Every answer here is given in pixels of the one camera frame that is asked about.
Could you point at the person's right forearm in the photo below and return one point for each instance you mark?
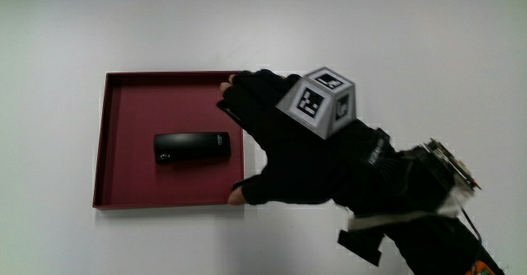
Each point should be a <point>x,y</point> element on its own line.
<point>432,242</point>

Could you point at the person's right hand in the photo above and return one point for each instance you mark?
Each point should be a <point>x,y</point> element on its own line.
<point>296,159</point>

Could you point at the dark red square plate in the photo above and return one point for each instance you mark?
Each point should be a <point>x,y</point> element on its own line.
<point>131,102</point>

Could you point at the black stapler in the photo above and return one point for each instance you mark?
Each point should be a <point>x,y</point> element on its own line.
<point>189,146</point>

